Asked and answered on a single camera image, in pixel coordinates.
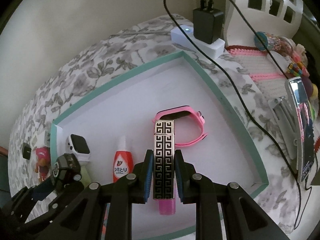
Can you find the white smartwatch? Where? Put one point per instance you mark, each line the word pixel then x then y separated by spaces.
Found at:
pixel 78 146

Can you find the pink white crochet mat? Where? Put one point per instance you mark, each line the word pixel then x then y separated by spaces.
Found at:
pixel 263 71

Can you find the small black cube adapter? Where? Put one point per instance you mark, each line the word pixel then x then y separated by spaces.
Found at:
pixel 26 151

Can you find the teal shallow tray box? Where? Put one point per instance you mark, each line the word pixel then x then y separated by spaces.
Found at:
pixel 123 110

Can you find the smartphone on stand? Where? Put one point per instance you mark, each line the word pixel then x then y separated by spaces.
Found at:
pixel 300 109

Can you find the pink smartwatch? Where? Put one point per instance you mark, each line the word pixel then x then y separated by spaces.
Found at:
pixel 189 124

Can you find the coral blue foam toy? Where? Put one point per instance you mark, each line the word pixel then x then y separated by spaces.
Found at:
pixel 85 180

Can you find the colourful toy pile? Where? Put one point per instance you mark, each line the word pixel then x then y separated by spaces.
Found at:
pixel 303 65

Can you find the red stain remover bottle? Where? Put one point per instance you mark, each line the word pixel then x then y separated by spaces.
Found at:
pixel 123 160

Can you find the black toy car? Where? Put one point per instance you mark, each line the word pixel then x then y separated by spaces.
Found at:
pixel 66 168

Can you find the white power strip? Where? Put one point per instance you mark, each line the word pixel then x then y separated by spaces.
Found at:
pixel 213 50

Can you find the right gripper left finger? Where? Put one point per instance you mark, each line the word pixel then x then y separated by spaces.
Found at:
pixel 83 218

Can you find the pink pup toy figure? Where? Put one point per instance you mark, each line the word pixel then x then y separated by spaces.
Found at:
pixel 43 163

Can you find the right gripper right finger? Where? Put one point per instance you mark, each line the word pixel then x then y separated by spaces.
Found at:
pixel 222 211

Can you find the black power adapter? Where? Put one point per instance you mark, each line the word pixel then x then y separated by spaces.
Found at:
pixel 207 24

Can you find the metal phone stand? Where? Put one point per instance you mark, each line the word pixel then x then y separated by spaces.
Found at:
pixel 282 113

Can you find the gold greek-key lighter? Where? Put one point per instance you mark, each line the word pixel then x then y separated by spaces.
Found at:
pixel 163 160

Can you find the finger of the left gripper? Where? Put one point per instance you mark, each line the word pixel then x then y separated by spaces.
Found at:
pixel 68 187
pixel 39 192

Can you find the floral grey white blanket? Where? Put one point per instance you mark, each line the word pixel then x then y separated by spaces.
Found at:
pixel 128 49

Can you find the white lattice basket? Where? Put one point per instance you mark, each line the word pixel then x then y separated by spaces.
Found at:
pixel 278 17

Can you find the magenta translucent stick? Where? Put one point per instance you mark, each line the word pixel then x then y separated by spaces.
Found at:
pixel 167 207

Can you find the colourful bead jar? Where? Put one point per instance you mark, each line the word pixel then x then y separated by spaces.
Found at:
pixel 267 41

